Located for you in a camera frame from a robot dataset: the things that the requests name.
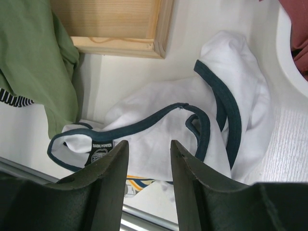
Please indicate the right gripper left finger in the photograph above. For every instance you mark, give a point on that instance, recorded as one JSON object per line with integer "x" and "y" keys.
{"x": 28, "y": 206}

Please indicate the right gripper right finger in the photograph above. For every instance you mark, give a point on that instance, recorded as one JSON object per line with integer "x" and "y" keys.
{"x": 209, "y": 201}

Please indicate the white graphic tank top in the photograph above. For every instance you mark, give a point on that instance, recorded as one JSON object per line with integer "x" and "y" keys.
{"x": 222, "y": 116}

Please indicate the black white striped tank top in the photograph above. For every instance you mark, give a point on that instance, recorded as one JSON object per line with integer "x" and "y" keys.
{"x": 15, "y": 101}

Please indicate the green tank top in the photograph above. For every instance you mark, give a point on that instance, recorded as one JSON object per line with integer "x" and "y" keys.
{"x": 38, "y": 59}

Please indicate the red tank top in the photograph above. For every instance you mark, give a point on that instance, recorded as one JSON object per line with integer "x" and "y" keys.
{"x": 297, "y": 11}

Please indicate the wooden clothes rack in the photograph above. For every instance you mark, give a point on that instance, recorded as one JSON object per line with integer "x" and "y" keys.
{"x": 133, "y": 28}

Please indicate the aluminium mounting rail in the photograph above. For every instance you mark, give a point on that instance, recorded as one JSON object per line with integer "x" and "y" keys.
{"x": 131, "y": 220}

